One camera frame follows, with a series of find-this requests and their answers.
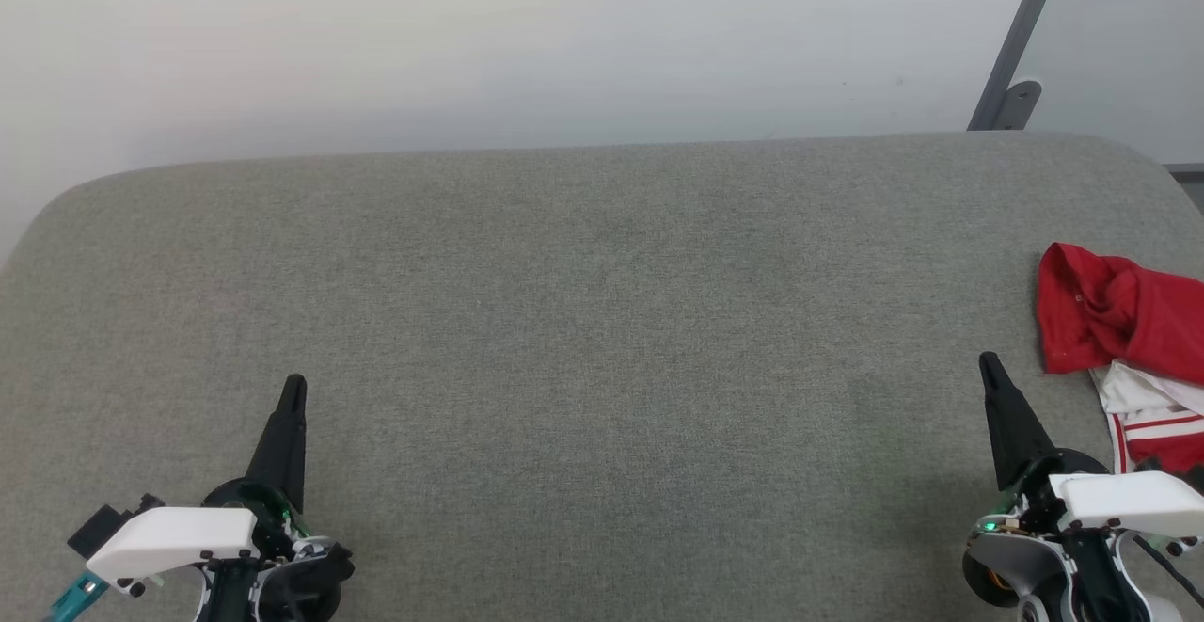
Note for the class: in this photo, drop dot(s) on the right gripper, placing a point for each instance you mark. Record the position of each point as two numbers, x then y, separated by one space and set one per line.
1044 490

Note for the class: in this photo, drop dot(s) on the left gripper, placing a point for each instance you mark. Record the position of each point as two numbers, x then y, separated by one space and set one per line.
273 514

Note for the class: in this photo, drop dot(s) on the red Bulls basketball jersey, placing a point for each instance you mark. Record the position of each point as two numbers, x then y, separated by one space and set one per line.
1119 311

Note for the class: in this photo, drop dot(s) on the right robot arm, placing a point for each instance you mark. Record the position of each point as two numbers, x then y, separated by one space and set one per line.
1044 575

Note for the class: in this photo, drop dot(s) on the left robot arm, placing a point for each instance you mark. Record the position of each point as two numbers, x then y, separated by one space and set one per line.
282 584

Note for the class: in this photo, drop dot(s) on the grey fabric sofa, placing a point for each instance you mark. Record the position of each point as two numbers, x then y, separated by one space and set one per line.
602 368

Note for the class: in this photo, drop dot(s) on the left wrist camera white housing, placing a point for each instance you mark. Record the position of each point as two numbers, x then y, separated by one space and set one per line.
169 537

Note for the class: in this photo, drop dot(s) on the grey post bracket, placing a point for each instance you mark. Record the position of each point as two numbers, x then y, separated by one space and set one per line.
1018 103

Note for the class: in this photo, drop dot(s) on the grey metal post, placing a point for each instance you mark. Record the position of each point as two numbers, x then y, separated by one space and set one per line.
1021 29

